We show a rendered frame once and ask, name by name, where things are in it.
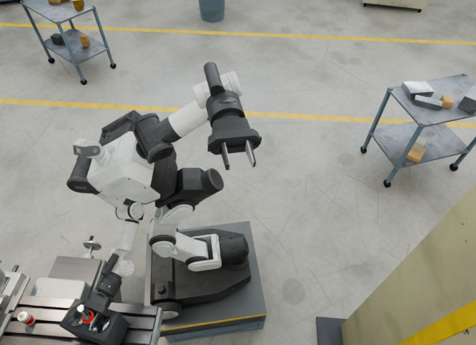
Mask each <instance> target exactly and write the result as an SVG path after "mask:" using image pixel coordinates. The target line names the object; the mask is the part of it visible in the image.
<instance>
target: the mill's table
mask: <svg viewBox="0 0 476 345"><path fill-rule="evenodd" d="M73 301H74V300H73V299H64V298H47V297H38V296H29V295H23V296H22V298H21V300H20V302H19V304H18V306H17V308H16V311H12V312H11V314H12V315H13V317H12V318H11V321H10V322H9V324H8V326H7V328H6V331H5V332H4V335H3V336H2V339H1V341H0V345H100V344H97V343H94V342H92V341H89V340H86V339H82V338H80V337H77V336H75V335H73V334H72V333H70V332H68V331H67V330H65V329H63V328H61V327H60V323H61V321H62V320H63V318H64V316H65V315H66V313H67V311H68V309H69V308H70V306H71V304H72V303H73ZM108 309H110V310H114V311H116V312H119V313H120V314H121V315H122V316H123V317H124V318H125V319H126V320H127V321H128V322H129V323H130V325H129V327H128V328H127V331H126V333H125V336H124V337H123V340H122V342H121V344H120V345H157V342H158V340H159V337H160V328H161V324H162V318H163V314H164V311H163V310H162V309H161V308H160V307H158V306H151V305H133V304H125V303H116V302H112V303H111V304H110V306H109V308H108ZM21 312H27V313H28V314H30V315H32V316H34V317H35V322H34V323H33V324H32V325H27V324H25V323H23V322H21V321H19V320H18V315H19V314H20V313H21Z"/></svg>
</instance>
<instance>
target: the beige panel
mask: <svg viewBox="0 0 476 345"><path fill-rule="evenodd" d="M316 323H317V343H318V345H476V184H475V185H474V186H473V187H472V188H471V189H470V190H469V191H468V192H467V193H466V194H465V195H464V196H463V197H462V198H461V199H460V201H459V202H458V203H457V204H456V205H455V206H454V207H453V208H452V209H451V210H450V211H449V212H448V213H447V215H446V216H445V217H444V218H443V219H442V220H441V221H440V222H439V223H438V224H437V225H436V226H435V227H434V228H433V229H432V231H430V233H428V234H427V235H426V236H425V238H423V239H422V240H421V241H420V243H419V244H418V245H417V246H416V247H415V248H414V249H413V250H412V251H411V252H410V253H409V254H408V255H407V257H406V258H405V259H404V260H403V261H402V262H401V263H400V264H399V265H398V266H397V267H396V268H395V269H394V270H393V272H392V273H391V274H390V275H389V276H388V277H387V278H386V279H385V280H384V281H383V282H382V283H381V284H380V285H379V286H378V287H377V288H376V289H375V290H374V291H373V292H372V293H371V294H370V295H369V296H368V297H367V298H366V300H365V301H364V302H363V303H362V304H361V305H360V306H359V307H358V308H357V309H356V310H355V311H354V312H353V314H352V315H351V316H350V317H349V318H348V319H342V318H333V317H316Z"/></svg>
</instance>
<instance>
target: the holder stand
mask: <svg viewBox="0 0 476 345"><path fill-rule="evenodd" d="M82 302H83V300H80V299H77V298H75V299H74V301H73V303H72V304H71V306H70V308H69V309H68V311H67V313H66V315H65V316H64V318H63V320H62V321H61V323H60V325H59V326H60V327H61V328H63V329H65V330H67V331H68V332H70V333H72V334H73V335H75V336H77V337H80V338H82V339H86V340H89V341H92V342H94V343H97V344H100V345H120V344H121V342H122V340H123V337H124V336H125V333H126V331H127V330H128V327H129V325H130V323H129V322H128V321H127V320H126V319H125V318H124V317H123V316H122V315H121V314H120V313H119V312H116V311H114V310H110V309H109V310H110V313H109V315H108V317H104V316H103V315H102V317H100V318H99V320H98V321H97V323H96V325H95V326H94V328H93V329H91V328H90V327H87V326H86V325H85V324H84V323H83V322H82V323H81V324H79V323H78V321H79V319H80V317H81V314H80V313H79V312H78V310H77V308H78V306H80V305H81V303H82Z"/></svg>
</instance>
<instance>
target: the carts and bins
mask: <svg viewBox="0 0 476 345"><path fill-rule="evenodd" d="M198 1H199V7H200V15H201V18H202V20H203V21H205V22H208V23H216V22H219V21H221V20H223V19H224V17H225V0H198ZM20 3H21V4H22V6H23V8H24V10H25V12H26V14H27V16H28V18H29V20H30V22H31V24H32V26H33V28H34V30H35V32H36V34H37V36H38V38H39V40H40V43H41V44H42V46H43V48H44V50H45V52H46V54H47V56H48V58H49V59H48V62H49V63H51V64H53V63H54V62H55V59H54V58H52V57H51V55H50V53H49V51H48V49H50V50H51V51H53V52H55V53H56V54H58V55H59V56H60V57H62V58H64V59H66V60H67V61H68V62H70V63H72V64H73V65H74V66H75V67H76V70H77V71H78V74H79V76H80V79H81V81H80V83H81V84H82V85H86V84H87V80H85V79H84V77H83V75H82V73H81V70H80V68H79V64H81V63H83V62H85V61H87V60H89V59H91V58H92V57H95V56H96V55H99V54H101V53H102V52H105V51H107V53H108V57H109V60H110V68H112V69H115V68H116V64H115V63H114V62H113V58H112V56H111V52H110V50H109V49H110V48H109V47H108V43H107V41H106V37H105V35H104V32H103V29H102V26H101V22H100V20H99V17H98V14H97V11H96V7H95V6H94V5H91V4H89V3H87V2H85V1H84V0H24V1H23V0H22V1H20ZM27 7H28V8H29V9H31V10H32V11H34V12H36V13H38V14H40V15H41V16H43V17H45V18H46V19H48V20H50V21H52V22H53V23H55V24H57V27H58V29H59V31H60V34H59V33H54V34H53V35H51V36H50V38H49V39H47V40H44V41H43V39H42V37H41V35H40V33H39V31H38V29H37V27H36V25H35V23H34V21H33V19H32V17H31V15H30V13H29V11H28V9H27ZM92 10H93V14H94V16H95V19H96V22H97V25H98V28H99V30H100V33H101V37H102V39H103V43H104V44H102V43H100V42H99V41H97V40H95V39H93V38H91V37H89V36H88V35H86V34H84V33H83V32H81V31H79V30H77V29H76V28H74V25H73V23H72V19H73V18H75V17H77V16H80V15H82V14H84V13H87V12H89V11H92ZM66 21H69V24H70V26H71V27H72V28H71V29H69V30H67V31H63V29H62V27H61V23H64V22H66ZM47 48H48V49H47ZM390 95H392V96H393V98H394V99H395V100H396V101H397V102H398V103H399V104H400V105H401V107H403V109H405V110H406V112H407V113H408V114H409V115H410V116H411V117H412V119H413V120H414V121H412V122H408V123H402V124H399V125H392V126H388V127H385V128H378V129H375V128H376V126H377V124H378V121H379V119H380V117H381V115H382V113H383V111H384V109H385V106H386V104H387V102H388V99H389V97H390ZM474 116H476V83H475V82H474V81H473V80H472V79H471V78H470V77H469V76H467V74H466V73H462V74H458V75H453V76H449V77H443V78H438V79H432V80H421V81H403V83H402V85H401V86H394V87H388V88H387V92H386V94H385V96H384V99H383V100H382V103H381V105H380V108H379V110H378V113H377V115H376V117H375V120H374V121H373V124H372V126H371V128H370V130H369V131H368V136H367V138H366V139H365V142H364V144H363V146H362V147H361V153H363V154H364V153H366V152H367V149H366V148H367V146H368V144H369V142H370V139H371V138H373V139H374V140H375V141H376V143H377V144H378V146H379V147H380V148H381V150H382V151H383V152H384V153H385V155H386V156H387V158H388V159H389V160H390V161H391V163H392V165H393V166H394V169H393V170H392V172H391V173H390V175H389V177H388V178H387V179H386V180H384V182H383V183H384V186H385V187H386V188H389V187H391V181H392V180H393V178H394V176H395V174H396V173H397V171H398V169H401V168H404V167H408V166H413V165H416V164H422V163H425V162H430V161H433V160H437V159H442V158H446V157H452V156H455V155H458V154H461V155H460V156H459V158H458V159H457V160H456V162H455V163H454V164H450V170H451V171H457V170H458V165H459V164H460V163H461V161H462V160H463V159H464V158H465V157H466V156H467V154H468V153H469V152H471V149H472V148H473V147H474V146H475V145H476V137H475V138H474V139H473V141H472V142H471V143H470V144H469V145H468V146H467V145H466V144H465V143H464V142H463V141H462V140H461V139H460V138H459V137H458V136H457V135H456V134H455V133H454V132H453V131H452V130H451V129H450V128H449V127H448V126H447V125H446V124H445V123H447V122H451V121H455V120H461V119H465V118H471V117H474Z"/></svg>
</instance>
